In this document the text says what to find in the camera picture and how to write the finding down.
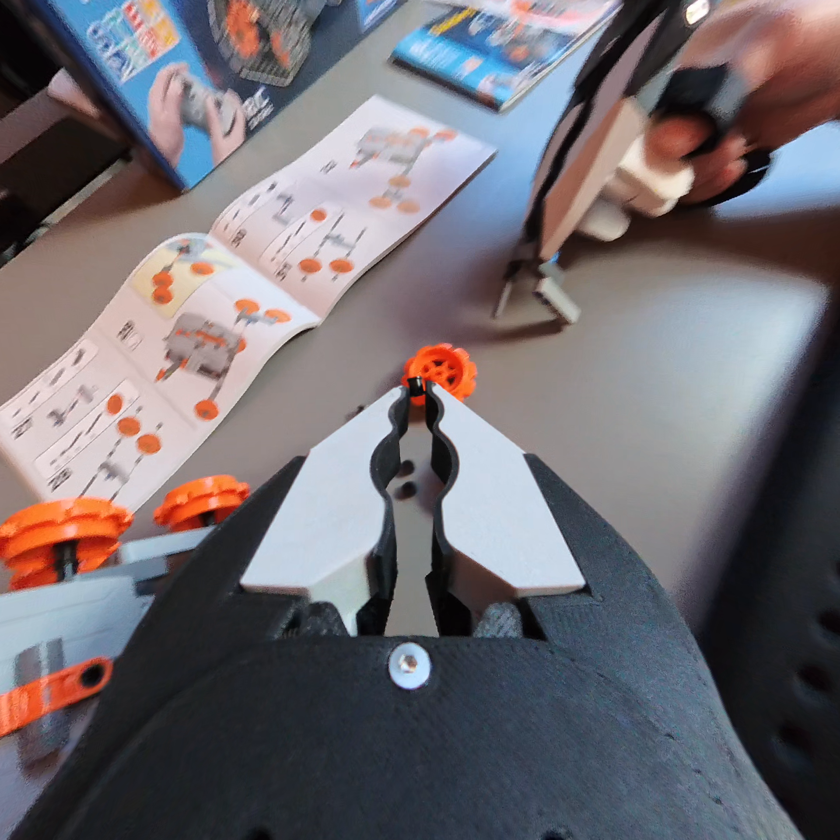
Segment robot kit box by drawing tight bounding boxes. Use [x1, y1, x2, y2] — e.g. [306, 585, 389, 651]
[25, 0, 409, 193]

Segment colourful leaflet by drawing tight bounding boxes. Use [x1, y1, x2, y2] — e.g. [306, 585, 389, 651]
[390, 0, 626, 114]

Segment dark furniture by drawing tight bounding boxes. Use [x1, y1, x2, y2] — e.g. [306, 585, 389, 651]
[0, 0, 135, 265]

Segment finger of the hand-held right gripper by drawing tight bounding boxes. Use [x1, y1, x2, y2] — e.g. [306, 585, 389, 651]
[537, 12, 669, 265]
[521, 0, 632, 265]

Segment partly built toy robot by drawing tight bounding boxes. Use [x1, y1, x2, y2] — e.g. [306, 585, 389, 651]
[0, 478, 252, 770]

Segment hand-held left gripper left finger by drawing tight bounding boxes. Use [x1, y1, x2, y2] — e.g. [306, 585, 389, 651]
[238, 386, 410, 637]

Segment open instruction booklet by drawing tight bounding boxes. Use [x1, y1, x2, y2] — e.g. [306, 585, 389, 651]
[0, 94, 498, 514]

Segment person's right hand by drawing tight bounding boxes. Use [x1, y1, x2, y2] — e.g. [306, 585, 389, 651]
[646, 0, 840, 206]

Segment orange toy wheel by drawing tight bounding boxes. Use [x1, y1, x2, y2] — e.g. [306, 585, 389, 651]
[401, 344, 479, 403]

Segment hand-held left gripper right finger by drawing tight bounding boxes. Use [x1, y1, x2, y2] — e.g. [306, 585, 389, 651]
[423, 382, 586, 637]

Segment small grey toy part assembly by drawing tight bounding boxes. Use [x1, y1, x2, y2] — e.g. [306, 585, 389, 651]
[491, 255, 583, 328]

